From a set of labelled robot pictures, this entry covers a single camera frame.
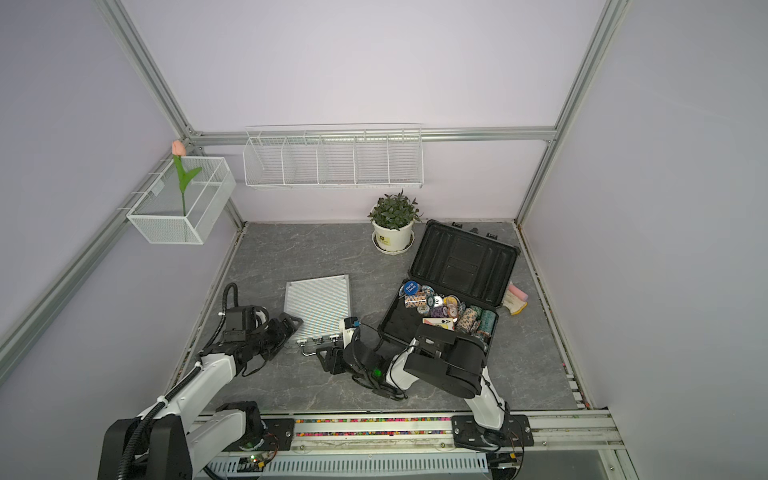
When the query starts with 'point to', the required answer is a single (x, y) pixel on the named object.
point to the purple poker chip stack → (449, 310)
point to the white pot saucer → (394, 252)
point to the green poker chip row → (487, 323)
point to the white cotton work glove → (514, 304)
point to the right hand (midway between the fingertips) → (320, 352)
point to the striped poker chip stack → (413, 301)
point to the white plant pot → (392, 239)
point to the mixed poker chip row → (468, 319)
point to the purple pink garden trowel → (516, 291)
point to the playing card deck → (443, 322)
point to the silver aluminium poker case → (322, 304)
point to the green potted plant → (395, 211)
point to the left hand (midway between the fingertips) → (296, 331)
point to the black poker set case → (458, 277)
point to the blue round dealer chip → (411, 288)
